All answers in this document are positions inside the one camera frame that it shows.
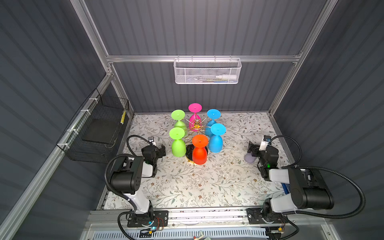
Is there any blue wine glass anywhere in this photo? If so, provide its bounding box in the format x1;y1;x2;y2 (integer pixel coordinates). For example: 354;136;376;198
205;109;221;138
209;123;226;153

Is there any red wine glass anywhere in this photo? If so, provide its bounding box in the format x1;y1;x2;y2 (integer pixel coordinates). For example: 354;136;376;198
192;135;209;165

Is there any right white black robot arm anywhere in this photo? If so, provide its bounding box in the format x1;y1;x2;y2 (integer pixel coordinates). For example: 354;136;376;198
245;141;334;224

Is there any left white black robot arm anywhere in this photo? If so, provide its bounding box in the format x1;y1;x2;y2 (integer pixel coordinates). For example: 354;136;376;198
104;145;169;232

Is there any front green wine glass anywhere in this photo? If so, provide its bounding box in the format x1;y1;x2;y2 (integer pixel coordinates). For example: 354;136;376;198
169;127;187;158

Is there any green wine glass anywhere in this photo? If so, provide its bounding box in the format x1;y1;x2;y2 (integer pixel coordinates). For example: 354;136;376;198
171;110;187;133
169;127;187;158

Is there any back green wine glass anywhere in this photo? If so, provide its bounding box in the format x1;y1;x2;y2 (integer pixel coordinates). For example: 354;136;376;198
171;110;187;133

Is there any pink wine glass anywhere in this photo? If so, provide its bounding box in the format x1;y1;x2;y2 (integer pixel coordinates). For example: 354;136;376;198
188;103;202;132

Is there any grey oval case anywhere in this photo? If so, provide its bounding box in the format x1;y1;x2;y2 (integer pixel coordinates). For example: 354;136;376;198
244;153;257;164

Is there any blue stapler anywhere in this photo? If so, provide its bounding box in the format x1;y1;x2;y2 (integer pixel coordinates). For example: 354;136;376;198
282;183;291;195

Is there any white bottle in basket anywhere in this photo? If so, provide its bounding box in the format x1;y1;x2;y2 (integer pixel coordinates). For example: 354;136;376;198
216;75;238;81

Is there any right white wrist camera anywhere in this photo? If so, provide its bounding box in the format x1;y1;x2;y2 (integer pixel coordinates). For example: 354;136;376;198
259;135;272;151

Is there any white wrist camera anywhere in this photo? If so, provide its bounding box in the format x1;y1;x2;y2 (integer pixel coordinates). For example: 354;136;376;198
148;137;157;146
259;135;272;151

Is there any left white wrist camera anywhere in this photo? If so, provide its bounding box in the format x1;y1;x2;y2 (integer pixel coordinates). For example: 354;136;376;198
148;137;157;146

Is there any gold wire wine glass rack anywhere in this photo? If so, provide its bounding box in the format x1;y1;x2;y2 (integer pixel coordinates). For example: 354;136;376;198
184;119;209;165

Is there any black wire mesh basket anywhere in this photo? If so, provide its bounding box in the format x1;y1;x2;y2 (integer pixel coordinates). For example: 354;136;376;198
57;90;130;164

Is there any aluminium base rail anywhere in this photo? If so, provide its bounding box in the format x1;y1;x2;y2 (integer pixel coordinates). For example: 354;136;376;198
84;207;333;231

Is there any white wire mesh basket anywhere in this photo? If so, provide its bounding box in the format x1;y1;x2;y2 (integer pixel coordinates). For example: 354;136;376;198
173;57;242;85

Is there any right black corrugated cable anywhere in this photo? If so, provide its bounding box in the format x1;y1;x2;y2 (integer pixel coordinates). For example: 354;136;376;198
269;134;367;220

